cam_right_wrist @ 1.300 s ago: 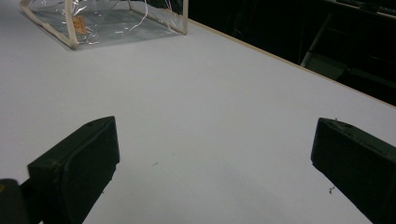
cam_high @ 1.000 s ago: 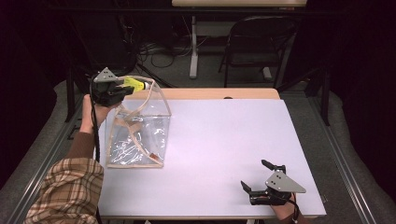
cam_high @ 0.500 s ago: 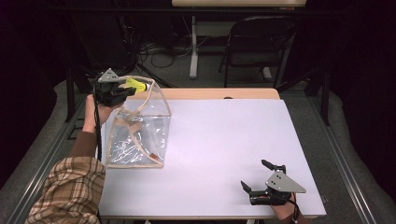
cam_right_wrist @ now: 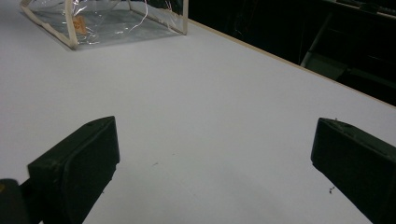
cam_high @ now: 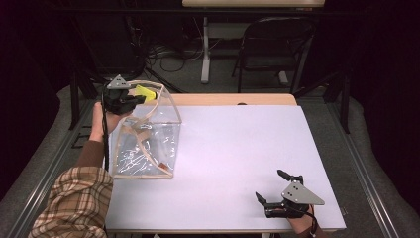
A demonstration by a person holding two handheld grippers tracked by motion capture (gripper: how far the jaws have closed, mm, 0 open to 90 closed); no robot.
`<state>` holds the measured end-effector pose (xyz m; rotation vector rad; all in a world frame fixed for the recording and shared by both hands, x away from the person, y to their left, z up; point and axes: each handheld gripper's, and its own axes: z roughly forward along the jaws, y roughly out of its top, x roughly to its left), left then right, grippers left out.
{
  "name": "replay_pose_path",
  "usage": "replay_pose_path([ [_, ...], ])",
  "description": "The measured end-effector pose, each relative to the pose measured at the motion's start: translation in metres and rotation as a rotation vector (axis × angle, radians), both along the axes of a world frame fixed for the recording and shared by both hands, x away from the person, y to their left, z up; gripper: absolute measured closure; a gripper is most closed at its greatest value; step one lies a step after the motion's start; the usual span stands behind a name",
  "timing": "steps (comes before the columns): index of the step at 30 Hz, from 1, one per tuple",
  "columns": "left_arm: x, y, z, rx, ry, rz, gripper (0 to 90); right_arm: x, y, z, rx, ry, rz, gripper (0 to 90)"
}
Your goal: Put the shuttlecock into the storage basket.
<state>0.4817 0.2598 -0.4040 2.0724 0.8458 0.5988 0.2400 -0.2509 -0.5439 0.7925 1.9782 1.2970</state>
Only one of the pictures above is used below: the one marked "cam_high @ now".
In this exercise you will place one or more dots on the black metal stand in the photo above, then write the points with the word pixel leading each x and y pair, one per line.
pixel 74 105

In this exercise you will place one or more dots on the person's left hand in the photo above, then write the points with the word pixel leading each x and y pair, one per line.
pixel 99 120

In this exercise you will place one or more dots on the white table mat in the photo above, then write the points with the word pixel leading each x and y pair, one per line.
pixel 247 165

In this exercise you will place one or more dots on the black folding chair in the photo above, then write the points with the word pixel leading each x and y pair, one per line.
pixel 280 26

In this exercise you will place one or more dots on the clear bag with beige trim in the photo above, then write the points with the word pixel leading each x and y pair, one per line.
pixel 155 139

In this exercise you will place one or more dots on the white desk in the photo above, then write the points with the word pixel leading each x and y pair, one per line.
pixel 205 59

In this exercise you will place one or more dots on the aluminium floor rail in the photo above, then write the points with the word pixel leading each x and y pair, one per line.
pixel 52 165
pixel 358 165

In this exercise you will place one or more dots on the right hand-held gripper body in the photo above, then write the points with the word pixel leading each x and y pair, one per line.
pixel 298 195

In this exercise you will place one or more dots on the person's right hand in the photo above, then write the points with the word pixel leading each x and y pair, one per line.
pixel 298 223

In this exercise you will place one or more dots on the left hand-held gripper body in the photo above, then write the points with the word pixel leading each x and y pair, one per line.
pixel 118 97

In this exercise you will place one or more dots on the yellow shuttlecock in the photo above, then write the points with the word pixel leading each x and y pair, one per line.
pixel 145 92

